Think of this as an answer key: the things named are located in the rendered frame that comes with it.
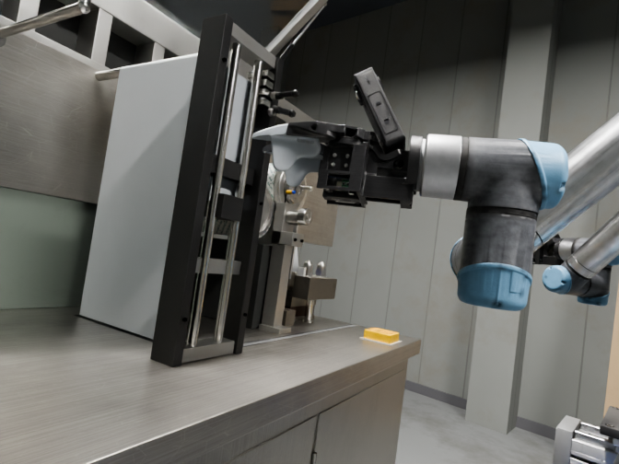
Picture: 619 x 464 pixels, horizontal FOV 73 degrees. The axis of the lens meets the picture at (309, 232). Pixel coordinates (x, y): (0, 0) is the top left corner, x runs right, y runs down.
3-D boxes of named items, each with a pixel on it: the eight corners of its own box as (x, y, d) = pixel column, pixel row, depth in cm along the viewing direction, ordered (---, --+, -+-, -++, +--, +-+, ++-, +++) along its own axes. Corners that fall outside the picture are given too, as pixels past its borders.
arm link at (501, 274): (512, 307, 54) (521, 222, 55) (537, 316, 43) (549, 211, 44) (449, 296, 56) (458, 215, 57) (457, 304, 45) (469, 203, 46)
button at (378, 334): (389, 344, 102) (391, 335, 102) (362, 339, 106) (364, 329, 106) (398, 342, 108) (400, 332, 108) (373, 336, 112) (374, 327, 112)
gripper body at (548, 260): (522, 262, 141) (556, 266, 130) (522, 237, 141) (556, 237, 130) (538, 262, 144) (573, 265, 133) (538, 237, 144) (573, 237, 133)
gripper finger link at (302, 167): (255, 180, 58) (318, 183, 54) (263, 140, 59) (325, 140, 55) (266, 188, 60) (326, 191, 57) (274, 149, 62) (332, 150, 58)
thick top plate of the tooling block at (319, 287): (307, 300, 112) (310, 277, 113) (199, 278, 133) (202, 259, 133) (334, 298, 126) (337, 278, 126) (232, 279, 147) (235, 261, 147)
